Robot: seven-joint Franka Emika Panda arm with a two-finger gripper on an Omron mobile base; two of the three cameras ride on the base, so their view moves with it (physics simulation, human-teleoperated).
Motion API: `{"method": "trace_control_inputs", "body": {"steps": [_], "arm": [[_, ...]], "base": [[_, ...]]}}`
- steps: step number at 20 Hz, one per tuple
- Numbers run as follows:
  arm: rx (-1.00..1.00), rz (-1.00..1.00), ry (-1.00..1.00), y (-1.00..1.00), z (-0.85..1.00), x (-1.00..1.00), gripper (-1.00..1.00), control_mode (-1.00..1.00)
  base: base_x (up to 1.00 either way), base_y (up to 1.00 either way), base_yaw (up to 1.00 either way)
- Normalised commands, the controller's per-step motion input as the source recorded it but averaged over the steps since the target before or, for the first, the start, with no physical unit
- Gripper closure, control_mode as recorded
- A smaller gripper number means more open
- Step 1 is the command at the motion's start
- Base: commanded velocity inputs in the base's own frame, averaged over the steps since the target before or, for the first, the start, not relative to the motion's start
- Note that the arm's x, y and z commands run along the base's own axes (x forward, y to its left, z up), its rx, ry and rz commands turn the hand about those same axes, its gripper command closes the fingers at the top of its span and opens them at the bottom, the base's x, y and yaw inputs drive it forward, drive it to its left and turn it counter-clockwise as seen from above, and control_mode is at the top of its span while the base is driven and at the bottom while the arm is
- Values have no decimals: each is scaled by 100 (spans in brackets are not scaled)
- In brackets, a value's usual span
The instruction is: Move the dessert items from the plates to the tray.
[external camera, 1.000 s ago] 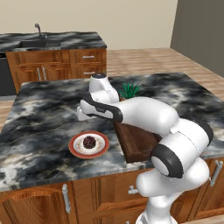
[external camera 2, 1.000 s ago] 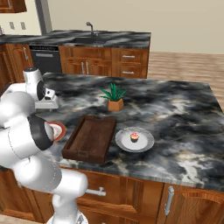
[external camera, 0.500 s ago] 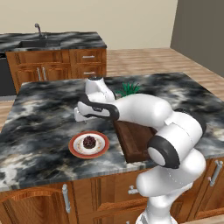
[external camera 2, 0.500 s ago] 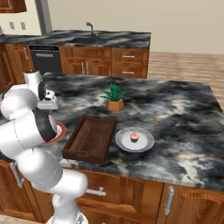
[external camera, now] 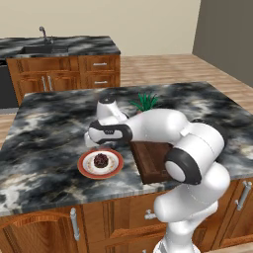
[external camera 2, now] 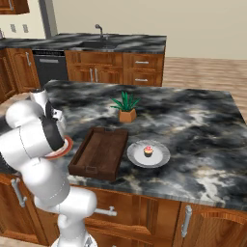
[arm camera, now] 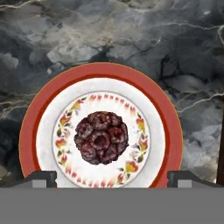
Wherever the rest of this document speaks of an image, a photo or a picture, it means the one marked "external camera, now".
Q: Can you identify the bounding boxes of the green spiky plant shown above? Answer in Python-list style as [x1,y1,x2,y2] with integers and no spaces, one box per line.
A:
[129,93,159,114]

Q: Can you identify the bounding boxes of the black dishwasher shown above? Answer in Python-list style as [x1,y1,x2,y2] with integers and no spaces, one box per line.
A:
[0,58,20,110]

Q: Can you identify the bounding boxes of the silver drawer handle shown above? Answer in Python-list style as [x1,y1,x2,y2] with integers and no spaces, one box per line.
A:
[143,209,158,221]

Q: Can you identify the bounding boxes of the dark sink basin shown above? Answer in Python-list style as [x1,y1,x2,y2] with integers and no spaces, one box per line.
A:
[20,44,70,55]

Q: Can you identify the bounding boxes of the wooden drawer front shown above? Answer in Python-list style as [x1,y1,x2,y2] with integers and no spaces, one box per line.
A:
[81,191,170,239]
[86,226,169,253]

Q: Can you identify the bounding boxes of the dark chocolate cupcake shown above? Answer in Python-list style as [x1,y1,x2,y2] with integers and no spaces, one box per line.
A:
[93,152,110,169]

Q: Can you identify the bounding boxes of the wooden cupboard run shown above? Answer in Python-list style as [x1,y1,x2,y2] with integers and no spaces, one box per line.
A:
[5,53,122,107]

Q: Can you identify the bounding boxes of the red rimmed white plate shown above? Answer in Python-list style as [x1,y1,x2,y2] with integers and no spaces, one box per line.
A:
[77,148,125,180]

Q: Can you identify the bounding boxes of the grey metal tap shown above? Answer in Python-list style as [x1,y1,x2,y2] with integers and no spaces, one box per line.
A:
[38,26,55,45]

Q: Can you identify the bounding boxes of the silver bar handle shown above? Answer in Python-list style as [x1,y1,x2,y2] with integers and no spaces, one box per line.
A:
[69,207,81,242]
[234,180,253,211]

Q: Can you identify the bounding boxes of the wooden cupboard door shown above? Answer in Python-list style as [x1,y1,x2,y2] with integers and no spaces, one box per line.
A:
[0,207,89,253]
[211,177,253,250]

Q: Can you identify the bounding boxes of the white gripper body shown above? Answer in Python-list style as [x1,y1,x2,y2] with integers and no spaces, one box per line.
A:
[84,130,121,151]

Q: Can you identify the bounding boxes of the brown wooden tray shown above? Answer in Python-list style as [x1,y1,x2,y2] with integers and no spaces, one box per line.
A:
[128,139,176,185]

